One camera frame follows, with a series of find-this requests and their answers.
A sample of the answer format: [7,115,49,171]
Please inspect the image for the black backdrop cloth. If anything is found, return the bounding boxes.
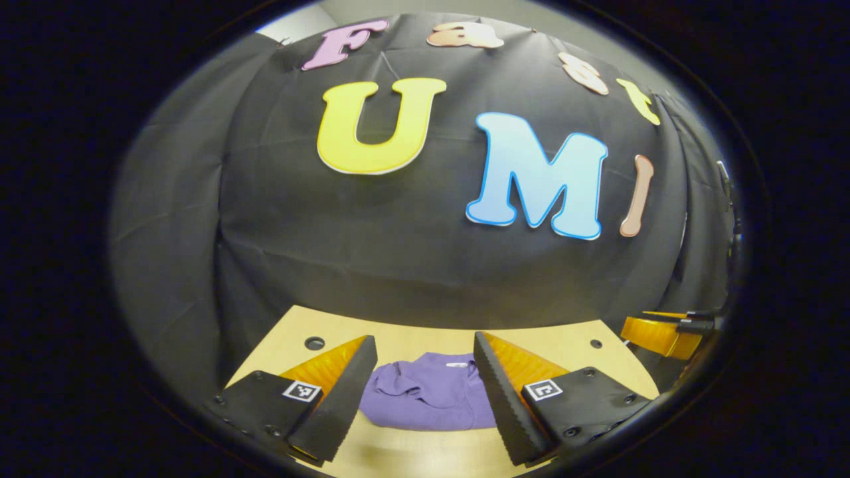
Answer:
[108,12,739,402]

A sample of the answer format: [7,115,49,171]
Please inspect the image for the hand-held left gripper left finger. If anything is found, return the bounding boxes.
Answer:
[209,335,379,467]

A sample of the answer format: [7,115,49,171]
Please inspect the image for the purple knit cardigan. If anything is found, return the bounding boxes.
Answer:
[359,352,499,432]

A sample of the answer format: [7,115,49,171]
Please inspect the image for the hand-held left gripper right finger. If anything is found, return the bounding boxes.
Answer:
[473,331,653,467]

